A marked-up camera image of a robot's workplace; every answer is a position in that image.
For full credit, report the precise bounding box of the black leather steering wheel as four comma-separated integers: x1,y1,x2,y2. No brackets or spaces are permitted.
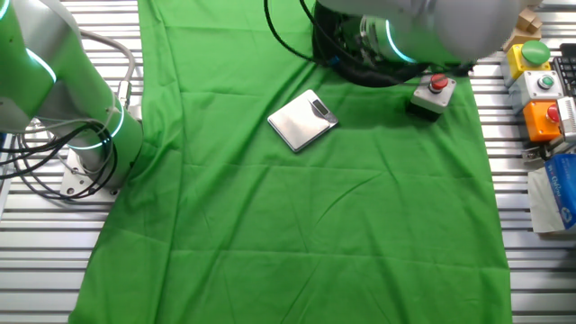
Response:
312,8,433,89

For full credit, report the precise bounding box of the silver kitchen scale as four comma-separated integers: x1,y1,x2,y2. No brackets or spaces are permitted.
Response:
266,88,339,154

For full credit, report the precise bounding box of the green cloth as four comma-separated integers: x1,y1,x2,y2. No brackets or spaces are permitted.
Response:
67,0,514,324

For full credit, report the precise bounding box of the grey box large red button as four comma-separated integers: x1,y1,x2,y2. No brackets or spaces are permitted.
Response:
406,73,458,122

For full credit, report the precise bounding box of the small metal clamp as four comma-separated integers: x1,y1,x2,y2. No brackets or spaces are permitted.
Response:
521,134,562,163

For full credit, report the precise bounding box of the yellow box green mushroom button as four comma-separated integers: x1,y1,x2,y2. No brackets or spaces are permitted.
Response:
500,40,553,87

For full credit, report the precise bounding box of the orange box red button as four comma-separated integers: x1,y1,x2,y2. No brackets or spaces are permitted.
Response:
522,99,563,143

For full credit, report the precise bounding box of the grey box green button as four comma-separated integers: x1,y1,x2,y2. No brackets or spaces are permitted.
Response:
508,69,565,114

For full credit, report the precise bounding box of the wooden block puzzle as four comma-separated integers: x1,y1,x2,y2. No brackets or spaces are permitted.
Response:
501,6,545,53

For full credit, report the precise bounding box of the blue and white tissue pack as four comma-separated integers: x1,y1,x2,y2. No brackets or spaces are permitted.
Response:
526,154,576,235

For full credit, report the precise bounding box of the white ribbed box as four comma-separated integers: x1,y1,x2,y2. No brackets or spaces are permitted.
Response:
556,95,576,144

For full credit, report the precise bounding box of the black keyboard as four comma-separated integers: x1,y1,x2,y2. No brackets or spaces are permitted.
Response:
552,43,576,98

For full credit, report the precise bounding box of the black base cable loop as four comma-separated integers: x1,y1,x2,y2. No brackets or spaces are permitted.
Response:
0,121,119,202

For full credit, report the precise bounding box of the thick grey robot cable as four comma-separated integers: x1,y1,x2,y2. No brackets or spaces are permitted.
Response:
78,29,137,112

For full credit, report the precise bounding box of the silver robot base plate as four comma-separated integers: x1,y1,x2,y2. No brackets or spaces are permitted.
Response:
59,148,119,203

